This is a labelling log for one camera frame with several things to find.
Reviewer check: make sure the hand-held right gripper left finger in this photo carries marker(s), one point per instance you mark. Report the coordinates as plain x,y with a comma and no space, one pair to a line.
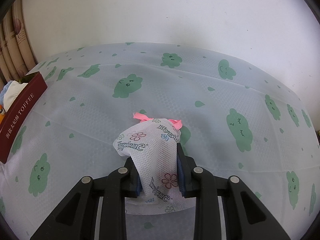
137,188

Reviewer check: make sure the beige printed curtain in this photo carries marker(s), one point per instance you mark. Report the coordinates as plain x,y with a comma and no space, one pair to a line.
15,42

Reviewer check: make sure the white floral-print pouch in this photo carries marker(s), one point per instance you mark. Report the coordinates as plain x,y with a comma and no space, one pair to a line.
152,150

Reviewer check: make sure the blue towel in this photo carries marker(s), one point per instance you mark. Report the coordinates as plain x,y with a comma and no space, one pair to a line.
3,92

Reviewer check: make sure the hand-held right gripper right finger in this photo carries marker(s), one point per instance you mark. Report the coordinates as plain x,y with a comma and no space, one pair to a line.
181,182

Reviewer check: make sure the red tin box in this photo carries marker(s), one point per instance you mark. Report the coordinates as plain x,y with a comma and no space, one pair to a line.
22,115

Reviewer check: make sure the white knitted glove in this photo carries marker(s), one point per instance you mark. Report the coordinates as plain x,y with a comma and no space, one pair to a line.
13,95

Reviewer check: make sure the orange plush toy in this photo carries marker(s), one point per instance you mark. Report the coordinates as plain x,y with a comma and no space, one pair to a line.
2,115

